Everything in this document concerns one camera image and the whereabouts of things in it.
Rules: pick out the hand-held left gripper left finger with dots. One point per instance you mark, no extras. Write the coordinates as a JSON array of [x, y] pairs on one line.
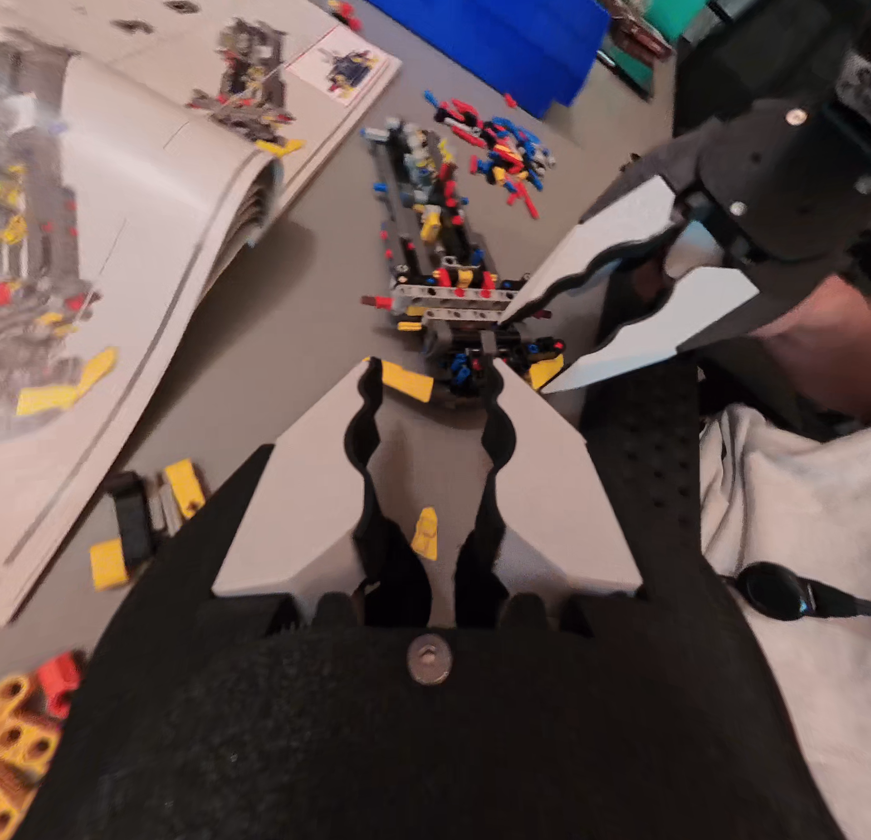
[[292, 513]]

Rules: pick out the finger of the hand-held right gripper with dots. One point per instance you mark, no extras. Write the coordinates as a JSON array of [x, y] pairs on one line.
[[680, 316], [612, 228]]

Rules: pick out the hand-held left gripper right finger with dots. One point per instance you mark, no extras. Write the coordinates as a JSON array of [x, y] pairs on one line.
[[565, 513]]

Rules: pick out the lego car chassis model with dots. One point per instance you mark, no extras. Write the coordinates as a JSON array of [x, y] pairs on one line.
[[442, 275]]

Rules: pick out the person's right forearm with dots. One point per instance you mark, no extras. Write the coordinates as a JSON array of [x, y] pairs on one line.
[[823, 350]]

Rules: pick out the pile of yellow lego pieces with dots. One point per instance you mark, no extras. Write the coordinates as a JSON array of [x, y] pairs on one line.
[[184, 486]]

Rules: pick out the scattered small lego pins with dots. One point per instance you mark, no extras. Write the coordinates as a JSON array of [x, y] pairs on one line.
[[503, 153]]

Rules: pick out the yellow lego wedge piece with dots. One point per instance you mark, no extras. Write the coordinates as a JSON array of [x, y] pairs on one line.
[[425, 534]]

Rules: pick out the black lego panel piece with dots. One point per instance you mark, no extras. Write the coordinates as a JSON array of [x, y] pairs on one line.
[[133, 520]]

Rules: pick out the red lego connector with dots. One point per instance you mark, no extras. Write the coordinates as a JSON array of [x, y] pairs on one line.
[[61, 680]]

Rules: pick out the lego instruction booklet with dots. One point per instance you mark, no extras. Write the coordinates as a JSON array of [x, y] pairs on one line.
[[136, 207]]

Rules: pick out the dark green tablet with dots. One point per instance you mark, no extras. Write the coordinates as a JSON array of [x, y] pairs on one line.
[[626, 74]]

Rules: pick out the brown flat bar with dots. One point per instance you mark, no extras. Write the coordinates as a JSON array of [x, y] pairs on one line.
[[639, 40]]

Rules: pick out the blue plastic bin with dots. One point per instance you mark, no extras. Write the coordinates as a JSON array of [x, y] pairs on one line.
[[490, 30]]

